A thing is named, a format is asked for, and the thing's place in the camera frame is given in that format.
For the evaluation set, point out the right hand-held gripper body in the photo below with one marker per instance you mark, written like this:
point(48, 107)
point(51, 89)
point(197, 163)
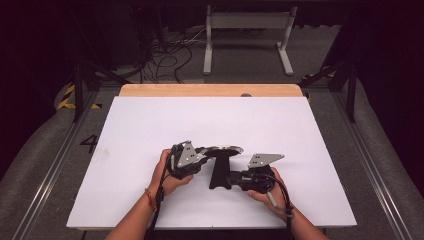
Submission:
point(258, 171)

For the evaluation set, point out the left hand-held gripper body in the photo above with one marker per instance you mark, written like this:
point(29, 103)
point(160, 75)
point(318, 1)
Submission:
point(186, 160)

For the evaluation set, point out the person's left hand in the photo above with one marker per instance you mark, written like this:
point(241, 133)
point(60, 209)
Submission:
point(166, 181)

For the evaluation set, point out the person's right hand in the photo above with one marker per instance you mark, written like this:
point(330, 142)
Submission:
point(271, 200)

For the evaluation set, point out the white table cover board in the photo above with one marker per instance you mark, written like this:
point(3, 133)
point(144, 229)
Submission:
point(140, 133)

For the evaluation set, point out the black metal stand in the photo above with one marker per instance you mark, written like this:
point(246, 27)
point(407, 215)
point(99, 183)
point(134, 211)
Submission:
point(350, 86)
point(80, 86)

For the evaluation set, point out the yellow black floor tape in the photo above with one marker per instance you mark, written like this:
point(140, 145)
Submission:
point(68, 103)

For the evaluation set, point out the aluminium floor rail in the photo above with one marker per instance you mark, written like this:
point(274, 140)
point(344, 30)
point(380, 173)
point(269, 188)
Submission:
point(50, 173)
point(373, 173)

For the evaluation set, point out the white metal table frame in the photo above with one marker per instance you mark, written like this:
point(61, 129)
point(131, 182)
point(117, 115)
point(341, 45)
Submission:
point(248, 21)

